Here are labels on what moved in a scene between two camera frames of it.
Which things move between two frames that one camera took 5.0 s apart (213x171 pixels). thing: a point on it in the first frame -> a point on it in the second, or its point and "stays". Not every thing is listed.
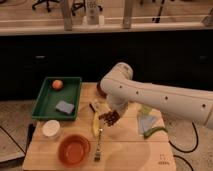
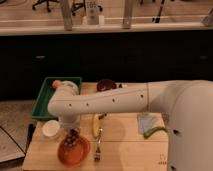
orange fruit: (57, 84) stays
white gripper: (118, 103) -> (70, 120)
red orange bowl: (74, 150) stays
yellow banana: (96, 124) stays
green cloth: (148, 132) stays
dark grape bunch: (110, 117) -> (71, 140)
